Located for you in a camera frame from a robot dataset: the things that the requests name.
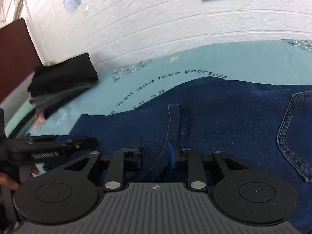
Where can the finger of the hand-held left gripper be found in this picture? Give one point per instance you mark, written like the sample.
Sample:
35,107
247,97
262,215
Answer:
73,145

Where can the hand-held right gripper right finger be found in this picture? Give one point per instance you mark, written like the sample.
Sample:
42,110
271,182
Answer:
173,156

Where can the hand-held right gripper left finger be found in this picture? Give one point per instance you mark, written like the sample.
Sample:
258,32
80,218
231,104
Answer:
132,159

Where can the blue denim pants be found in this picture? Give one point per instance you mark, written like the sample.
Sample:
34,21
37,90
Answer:
231,107

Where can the black folded pants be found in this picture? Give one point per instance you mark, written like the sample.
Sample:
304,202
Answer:
63,75

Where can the person's left hand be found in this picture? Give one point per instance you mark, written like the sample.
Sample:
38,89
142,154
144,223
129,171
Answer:
7,181

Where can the dark brown headboard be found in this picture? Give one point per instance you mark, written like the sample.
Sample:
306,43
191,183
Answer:
14,58

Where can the teal printed bedsheet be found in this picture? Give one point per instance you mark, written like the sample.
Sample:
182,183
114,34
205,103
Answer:
219,58

